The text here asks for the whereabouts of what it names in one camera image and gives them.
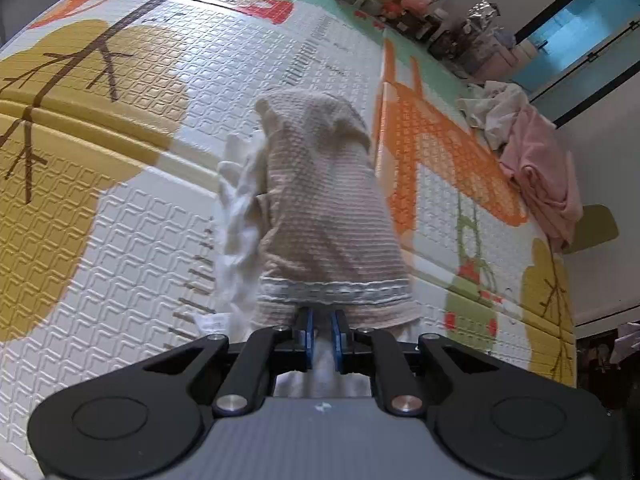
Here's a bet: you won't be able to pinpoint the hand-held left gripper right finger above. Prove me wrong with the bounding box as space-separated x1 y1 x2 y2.
330 309 502 417

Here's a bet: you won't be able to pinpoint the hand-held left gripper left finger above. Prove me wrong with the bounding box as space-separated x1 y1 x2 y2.
143 307 315 417

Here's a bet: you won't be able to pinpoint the white fleece pants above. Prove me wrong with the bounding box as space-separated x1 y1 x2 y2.
195 129 418 401

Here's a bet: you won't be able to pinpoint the colourful play mat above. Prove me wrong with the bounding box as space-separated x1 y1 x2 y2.
0 0 576 480

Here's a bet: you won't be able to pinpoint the pink fleece garment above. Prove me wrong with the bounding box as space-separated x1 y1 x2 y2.
500 107 583 253

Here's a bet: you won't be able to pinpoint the dark household clutter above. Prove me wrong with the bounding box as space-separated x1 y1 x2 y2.
575 317 640 411

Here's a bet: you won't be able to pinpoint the olive green chair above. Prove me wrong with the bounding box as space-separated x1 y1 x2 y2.
562 204 619 255

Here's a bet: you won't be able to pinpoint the white floral garment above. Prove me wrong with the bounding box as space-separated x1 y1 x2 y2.
456 80 531 151

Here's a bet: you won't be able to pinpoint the pink tumbler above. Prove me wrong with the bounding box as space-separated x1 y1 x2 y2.
480 47 516 79

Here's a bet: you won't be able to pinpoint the dark floral gift bag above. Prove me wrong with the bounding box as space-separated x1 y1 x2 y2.
462 2 501 59

